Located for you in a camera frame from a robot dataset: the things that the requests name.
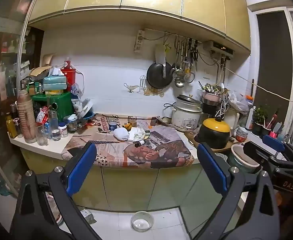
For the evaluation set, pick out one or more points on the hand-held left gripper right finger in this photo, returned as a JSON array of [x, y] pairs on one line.
[[212, 167]]

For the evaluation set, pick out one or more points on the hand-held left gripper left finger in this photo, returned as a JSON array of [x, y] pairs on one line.
[[82, 167]]

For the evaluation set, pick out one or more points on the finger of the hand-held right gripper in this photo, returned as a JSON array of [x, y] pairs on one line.
[[254, 152], [274, 141]]

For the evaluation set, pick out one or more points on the white paper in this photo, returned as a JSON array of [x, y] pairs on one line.
[[139, 133]]

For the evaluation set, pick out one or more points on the dark toothbrush cup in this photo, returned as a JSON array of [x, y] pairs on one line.
[[266, 131]]

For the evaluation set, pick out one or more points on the potted green plant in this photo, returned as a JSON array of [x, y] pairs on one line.
[[259, 120]]

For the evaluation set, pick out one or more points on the white plastic bottle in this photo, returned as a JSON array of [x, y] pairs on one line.
[[250, 118]]

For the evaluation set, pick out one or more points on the yellow and black pot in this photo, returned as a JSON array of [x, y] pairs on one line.
[[215, 132]]

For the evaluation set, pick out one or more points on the white kettle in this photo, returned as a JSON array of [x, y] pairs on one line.
[[232, 122]]

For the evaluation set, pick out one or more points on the clear glass bottle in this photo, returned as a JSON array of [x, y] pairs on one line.
[[54, 127]]

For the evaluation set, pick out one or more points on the grey packet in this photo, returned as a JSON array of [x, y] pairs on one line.
[[87, 216]]

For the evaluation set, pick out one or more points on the pale green lower cabinet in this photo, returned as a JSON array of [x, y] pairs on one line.
[[129, 187]]

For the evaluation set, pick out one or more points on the clear glass tumbler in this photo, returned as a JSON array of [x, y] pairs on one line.
[[42, 137]]

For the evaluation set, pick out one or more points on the white folded napkin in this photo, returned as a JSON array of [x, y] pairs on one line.
[[121, 133]]

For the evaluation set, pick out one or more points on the blue paper cup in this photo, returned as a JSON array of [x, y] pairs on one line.
[[113, 125]]

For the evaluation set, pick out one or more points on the white plastic bag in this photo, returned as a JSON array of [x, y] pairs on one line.
[[239, 102]]

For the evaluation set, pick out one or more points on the white rice cooker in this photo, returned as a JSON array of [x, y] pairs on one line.
[[186, 118]]

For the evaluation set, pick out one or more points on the newspaper print cloth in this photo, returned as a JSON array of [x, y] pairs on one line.
[[161, 140]]

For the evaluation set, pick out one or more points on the white tray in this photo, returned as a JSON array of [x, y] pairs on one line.
[[85, 107]]

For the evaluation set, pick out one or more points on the orange tangerine with leaf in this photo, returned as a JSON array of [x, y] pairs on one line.
[[128, 126]]

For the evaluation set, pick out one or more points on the small dark bottle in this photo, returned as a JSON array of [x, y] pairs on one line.
[[140, 143]]

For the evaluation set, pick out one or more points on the red snack packet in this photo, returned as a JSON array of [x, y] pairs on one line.
[[42, 115]]

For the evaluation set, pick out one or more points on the green box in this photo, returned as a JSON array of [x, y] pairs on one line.
[[59, 105]]

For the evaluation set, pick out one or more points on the brown rag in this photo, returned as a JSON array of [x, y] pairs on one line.
[[162, 120]]

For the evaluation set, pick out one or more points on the pink cutlery holder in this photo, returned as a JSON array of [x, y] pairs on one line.
[[211, 97]]

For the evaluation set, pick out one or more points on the stack of brown cups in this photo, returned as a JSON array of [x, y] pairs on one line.
[[26, 120]]

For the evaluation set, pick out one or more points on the clear bowl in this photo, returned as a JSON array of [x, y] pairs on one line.
[[142, 221]]

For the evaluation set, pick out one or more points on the yellow bottle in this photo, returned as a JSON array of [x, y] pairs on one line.
[[11, 127]]

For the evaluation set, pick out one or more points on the dark window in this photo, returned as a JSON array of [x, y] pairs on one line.
[[274, 55]]

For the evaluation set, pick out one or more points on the teal tissue box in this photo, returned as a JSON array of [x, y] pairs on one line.
[[55, 82]]

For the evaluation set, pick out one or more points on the metal ladle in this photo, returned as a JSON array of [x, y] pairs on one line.
[[179, 82]]

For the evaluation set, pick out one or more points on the white gravy boat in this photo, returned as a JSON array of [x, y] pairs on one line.
[[131, 88]]

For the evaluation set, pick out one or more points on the metal strainer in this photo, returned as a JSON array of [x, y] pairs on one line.
[[189, 76]]

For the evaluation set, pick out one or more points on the red canister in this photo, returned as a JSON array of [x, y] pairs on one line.
[[69, 73]]

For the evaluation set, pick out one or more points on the brown paper bag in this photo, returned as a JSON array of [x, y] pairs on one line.
[[40, 71]]

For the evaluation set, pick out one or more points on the black wok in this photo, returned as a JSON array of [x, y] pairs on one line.
[[159, 76]]

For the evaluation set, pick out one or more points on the glass display cabinet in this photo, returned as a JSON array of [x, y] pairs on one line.
[[4, 92]]

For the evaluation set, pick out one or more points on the steel cleaver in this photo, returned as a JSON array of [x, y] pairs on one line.
[[160, 53]]

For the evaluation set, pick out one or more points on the white power strip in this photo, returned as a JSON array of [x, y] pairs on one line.
[[139, 41]]

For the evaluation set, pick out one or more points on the yellow upper kitchen cabinet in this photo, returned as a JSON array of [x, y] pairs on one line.
[[136, 0]]

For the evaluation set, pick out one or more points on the grey wall water heater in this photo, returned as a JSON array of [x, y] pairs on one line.
[[219, 47]]

